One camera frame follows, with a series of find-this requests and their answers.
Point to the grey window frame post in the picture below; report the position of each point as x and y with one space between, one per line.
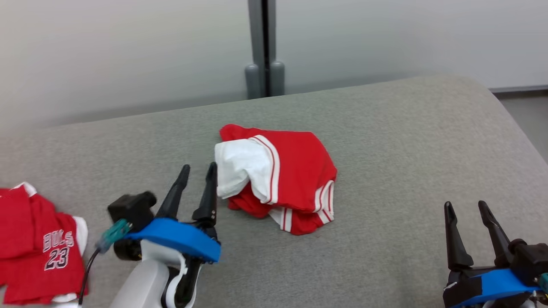
256 34

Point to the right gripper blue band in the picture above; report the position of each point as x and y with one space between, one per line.
492 284

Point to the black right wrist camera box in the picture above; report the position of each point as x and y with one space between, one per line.
528 261

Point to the dark grey floor rail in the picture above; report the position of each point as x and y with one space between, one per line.
522 89

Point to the red jersey white striped trim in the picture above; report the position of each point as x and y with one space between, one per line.
299 171

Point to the red Bulls 23 jersey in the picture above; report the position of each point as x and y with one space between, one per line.
25 256

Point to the grey cylinder post foot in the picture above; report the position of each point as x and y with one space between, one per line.
277 79
252 81

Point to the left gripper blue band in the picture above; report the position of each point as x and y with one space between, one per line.
180 239

